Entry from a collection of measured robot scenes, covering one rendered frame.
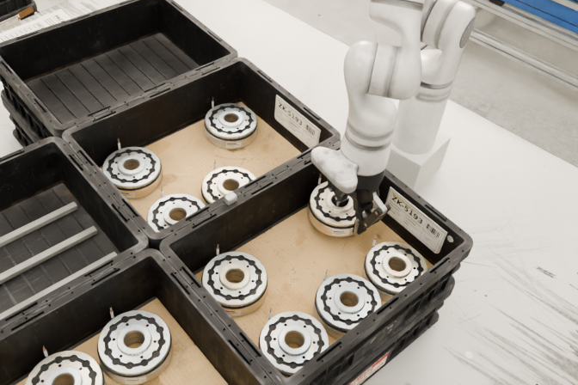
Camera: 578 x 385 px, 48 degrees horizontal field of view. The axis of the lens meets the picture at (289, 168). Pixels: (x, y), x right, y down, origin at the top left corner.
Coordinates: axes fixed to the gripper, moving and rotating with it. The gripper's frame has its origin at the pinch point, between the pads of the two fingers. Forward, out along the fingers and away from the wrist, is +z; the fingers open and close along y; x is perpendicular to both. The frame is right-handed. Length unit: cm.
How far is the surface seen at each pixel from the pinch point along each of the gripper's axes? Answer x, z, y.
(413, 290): 5.0, -5.6, -18.8
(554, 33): -172, 61, 62
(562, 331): -26.8, 17.9, -32.2
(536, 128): -154, 91, 44
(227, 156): 7.3, 4.7, 27.0
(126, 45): 7, 5, 69
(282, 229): 9.0, 4.6, 6.8
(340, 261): 4.9, 4.5, -4.0
